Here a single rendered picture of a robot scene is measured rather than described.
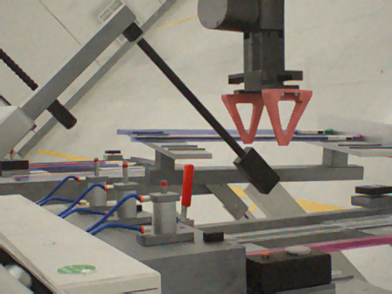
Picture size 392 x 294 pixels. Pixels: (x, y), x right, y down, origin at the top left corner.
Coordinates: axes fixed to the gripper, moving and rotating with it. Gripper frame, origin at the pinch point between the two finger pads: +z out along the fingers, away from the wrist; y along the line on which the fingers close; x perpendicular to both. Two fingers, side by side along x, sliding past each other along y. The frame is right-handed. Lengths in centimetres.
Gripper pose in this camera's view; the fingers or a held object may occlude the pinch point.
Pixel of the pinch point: (264, 138)
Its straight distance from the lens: 92.7
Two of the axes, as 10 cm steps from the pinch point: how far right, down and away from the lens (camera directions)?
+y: 4.1, 0.3, -9.1
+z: 0.2, 10.0, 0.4
